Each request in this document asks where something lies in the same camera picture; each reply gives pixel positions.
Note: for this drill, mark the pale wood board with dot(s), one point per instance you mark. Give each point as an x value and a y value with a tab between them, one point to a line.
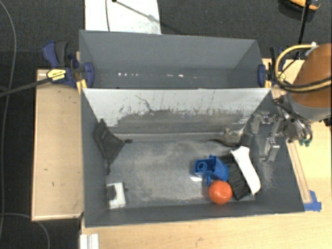
57	149

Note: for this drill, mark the white and black box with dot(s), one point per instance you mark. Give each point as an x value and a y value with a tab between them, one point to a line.
118	194

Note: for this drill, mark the white brush with black bristles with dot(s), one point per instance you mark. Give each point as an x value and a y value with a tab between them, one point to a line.
246	170

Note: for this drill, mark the dark grey cloth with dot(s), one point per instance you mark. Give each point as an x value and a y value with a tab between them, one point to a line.
107	143

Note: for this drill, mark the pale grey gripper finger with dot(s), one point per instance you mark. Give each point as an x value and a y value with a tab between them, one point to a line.
259	122
273	149

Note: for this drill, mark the orange ball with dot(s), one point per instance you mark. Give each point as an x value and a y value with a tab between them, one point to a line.
220	192

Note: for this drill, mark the blue spray bottle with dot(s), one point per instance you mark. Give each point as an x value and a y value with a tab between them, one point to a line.
216	168

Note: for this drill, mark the grey metal bin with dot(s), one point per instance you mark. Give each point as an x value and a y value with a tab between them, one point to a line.
160	58

